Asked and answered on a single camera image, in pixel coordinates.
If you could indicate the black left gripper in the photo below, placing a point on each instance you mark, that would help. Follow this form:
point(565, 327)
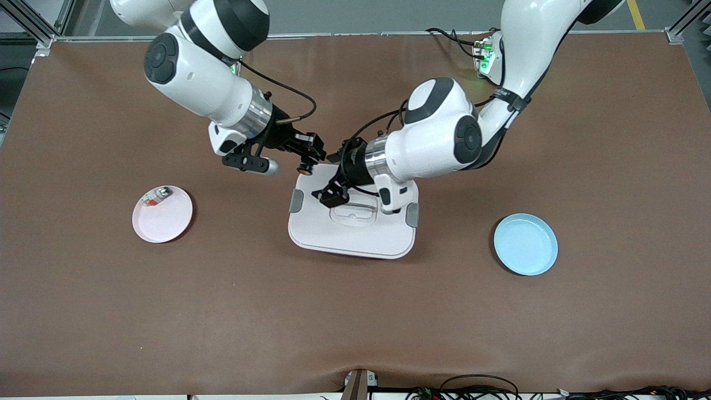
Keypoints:
point(353, 167)

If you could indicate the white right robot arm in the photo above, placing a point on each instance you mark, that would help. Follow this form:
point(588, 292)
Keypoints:
point(194, 78)

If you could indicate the pink round plate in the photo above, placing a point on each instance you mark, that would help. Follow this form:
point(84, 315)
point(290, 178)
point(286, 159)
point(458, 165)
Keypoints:
point(164, 225)

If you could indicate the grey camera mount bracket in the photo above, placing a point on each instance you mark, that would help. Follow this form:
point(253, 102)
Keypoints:
point(358, 386)

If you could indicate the aluminium frame post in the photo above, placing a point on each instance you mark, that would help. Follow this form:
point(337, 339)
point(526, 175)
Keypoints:
point(674, 36)
point(44, 41)

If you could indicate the silver table edge rail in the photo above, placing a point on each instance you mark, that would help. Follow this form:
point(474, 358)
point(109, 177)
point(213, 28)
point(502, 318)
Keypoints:
point(361, 34)

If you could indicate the white lidded storage box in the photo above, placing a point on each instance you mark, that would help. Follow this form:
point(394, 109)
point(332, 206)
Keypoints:
point(355, 239)

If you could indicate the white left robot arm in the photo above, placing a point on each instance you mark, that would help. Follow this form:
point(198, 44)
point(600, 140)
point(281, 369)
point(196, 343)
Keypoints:
point(439, 133)

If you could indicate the brown table mat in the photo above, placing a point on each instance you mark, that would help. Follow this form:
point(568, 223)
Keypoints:
point(355, 311)

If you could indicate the light blue round plate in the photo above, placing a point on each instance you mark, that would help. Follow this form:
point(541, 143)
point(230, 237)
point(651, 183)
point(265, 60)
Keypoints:
point(525, 244)

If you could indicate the orange black push switch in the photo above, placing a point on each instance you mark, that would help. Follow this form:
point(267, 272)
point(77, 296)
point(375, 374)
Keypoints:
point(305, 167)

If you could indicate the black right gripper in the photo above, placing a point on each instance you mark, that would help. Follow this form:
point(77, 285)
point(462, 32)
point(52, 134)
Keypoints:
point(279, 135)

